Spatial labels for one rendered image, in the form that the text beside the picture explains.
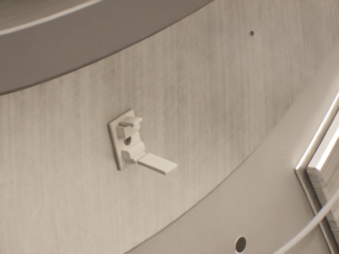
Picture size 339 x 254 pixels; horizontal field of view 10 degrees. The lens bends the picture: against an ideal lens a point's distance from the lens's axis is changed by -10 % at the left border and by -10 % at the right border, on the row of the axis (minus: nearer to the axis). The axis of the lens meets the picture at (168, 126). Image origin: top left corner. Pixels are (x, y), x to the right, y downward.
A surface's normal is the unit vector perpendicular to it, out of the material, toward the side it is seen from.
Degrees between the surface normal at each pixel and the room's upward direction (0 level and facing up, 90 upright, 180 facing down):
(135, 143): 17
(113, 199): 90
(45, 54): 90
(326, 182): 90
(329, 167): 90
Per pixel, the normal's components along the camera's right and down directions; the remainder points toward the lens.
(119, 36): 0.76, 0.08
